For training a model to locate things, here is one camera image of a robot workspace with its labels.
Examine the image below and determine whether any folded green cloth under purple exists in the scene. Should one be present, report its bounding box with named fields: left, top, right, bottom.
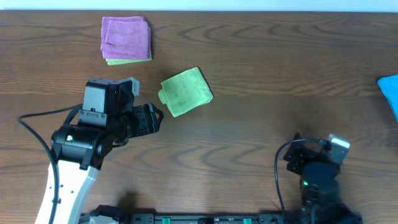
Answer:
left=106, top=57, right=152, bottom=65

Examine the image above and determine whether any right black cable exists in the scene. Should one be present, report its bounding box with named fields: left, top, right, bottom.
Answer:
left=274, top=138, right=330, bottom=224

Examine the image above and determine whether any blue cloth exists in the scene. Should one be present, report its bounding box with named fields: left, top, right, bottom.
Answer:
left=377, top=74, right=398, bottom=121

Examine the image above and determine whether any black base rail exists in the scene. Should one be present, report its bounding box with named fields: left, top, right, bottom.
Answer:
left=77, top=205, right=363, bottom=224

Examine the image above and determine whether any green microfiber cloth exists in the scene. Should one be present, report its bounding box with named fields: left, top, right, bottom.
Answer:
left=159, top=67, right=213, bottom=118

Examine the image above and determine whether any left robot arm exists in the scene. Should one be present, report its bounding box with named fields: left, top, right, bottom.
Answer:
left=35, top=103, right=164, bottom=223

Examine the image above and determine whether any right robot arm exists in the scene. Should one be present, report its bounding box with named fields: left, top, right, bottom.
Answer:
left=283, top=133, right=363, bottom=224

